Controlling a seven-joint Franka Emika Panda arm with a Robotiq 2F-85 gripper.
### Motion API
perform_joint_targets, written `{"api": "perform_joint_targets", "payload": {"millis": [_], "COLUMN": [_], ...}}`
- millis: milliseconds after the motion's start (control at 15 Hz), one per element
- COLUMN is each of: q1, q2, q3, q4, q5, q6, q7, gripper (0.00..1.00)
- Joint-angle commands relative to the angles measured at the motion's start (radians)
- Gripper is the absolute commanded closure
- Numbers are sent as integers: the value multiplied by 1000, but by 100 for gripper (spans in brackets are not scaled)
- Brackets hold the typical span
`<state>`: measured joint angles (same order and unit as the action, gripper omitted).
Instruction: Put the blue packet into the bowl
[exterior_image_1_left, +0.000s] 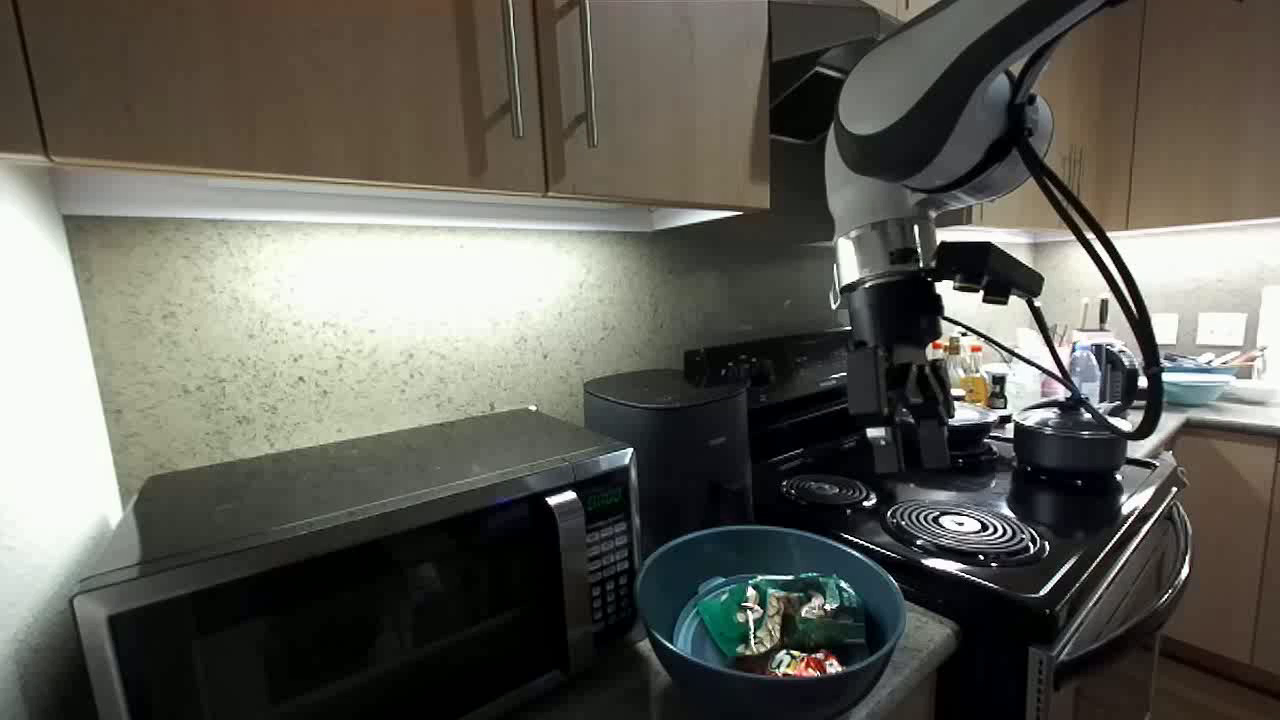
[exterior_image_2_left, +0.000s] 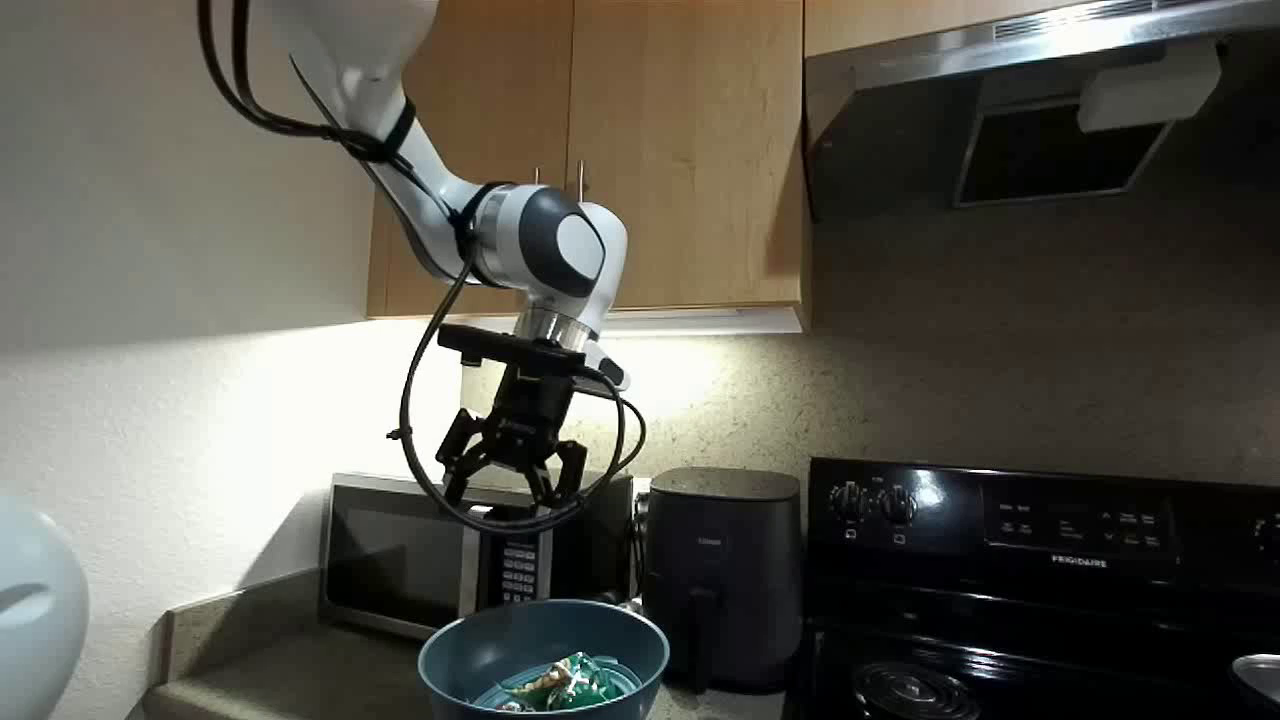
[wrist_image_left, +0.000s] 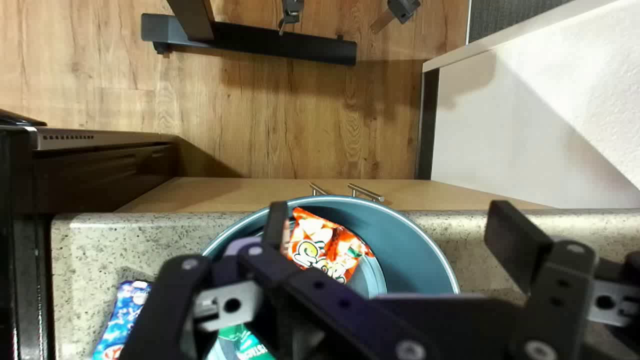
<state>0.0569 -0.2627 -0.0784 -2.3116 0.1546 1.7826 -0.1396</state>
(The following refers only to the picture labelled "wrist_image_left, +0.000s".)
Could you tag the green snack packet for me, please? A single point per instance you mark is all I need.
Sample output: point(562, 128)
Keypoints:
point(237, 343)

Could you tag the blue bowl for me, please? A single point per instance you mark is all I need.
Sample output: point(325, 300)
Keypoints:
point(404, 259)

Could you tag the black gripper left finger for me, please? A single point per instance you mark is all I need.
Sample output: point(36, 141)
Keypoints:
point(196, 296)

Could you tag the orange snack packet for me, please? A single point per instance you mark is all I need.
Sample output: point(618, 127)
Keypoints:
point(318, 243)

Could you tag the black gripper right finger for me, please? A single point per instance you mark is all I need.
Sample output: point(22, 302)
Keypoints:
point(566, 286)

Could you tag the black table leg frame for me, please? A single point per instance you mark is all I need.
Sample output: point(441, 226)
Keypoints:
point(191, 27)

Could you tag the black stove range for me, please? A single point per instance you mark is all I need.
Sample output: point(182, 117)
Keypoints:
point(44, 172)

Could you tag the blue snack packet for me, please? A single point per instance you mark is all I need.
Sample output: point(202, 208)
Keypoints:
point(130, 296)

